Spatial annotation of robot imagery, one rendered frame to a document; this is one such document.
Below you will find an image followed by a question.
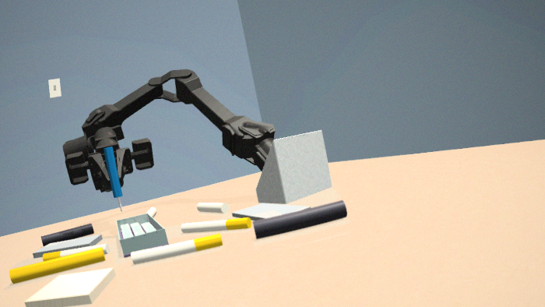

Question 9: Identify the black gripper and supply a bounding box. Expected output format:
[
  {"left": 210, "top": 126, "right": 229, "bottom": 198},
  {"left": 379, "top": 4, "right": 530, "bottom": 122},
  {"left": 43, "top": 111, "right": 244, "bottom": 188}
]
[{"left": 65, "top": 135, "right": 154, "bottom": 185}]

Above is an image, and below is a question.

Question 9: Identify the light grey flat bar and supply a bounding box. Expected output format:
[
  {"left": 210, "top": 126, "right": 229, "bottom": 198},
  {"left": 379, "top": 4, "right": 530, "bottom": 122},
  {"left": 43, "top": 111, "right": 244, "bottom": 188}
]
[{"left": 33, "top": 235, "right": 103, "bottom": 259}]

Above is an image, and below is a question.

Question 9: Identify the blue stylus with white tip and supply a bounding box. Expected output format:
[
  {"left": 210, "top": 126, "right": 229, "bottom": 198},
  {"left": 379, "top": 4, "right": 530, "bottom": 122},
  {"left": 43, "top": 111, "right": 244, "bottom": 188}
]
[{"left": 104, "top": 147, "right": 122, "bottom": 211}]

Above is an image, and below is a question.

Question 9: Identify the dark grey cylinder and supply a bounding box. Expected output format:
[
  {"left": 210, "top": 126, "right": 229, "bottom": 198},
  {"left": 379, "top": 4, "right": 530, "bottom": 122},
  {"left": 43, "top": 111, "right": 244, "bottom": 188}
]
[
  {"left": 252, "top": 200, "right": 347, "bottom": 239},
  {"left": 41, "top": 224, "right": 94, "bottom": 247}
]

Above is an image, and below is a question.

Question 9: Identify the letter keyboard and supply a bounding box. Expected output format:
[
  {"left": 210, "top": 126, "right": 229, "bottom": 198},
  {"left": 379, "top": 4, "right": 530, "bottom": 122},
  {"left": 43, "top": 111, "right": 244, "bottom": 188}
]
[{"left": 116, "top": 213, "right": 169, "bottom": 258}]

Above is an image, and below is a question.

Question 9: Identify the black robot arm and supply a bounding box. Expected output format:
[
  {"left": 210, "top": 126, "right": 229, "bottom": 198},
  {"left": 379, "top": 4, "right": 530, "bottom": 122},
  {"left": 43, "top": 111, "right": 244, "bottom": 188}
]
[{"left": 63, "top": 69, "right": 275, "bottom": 171}]

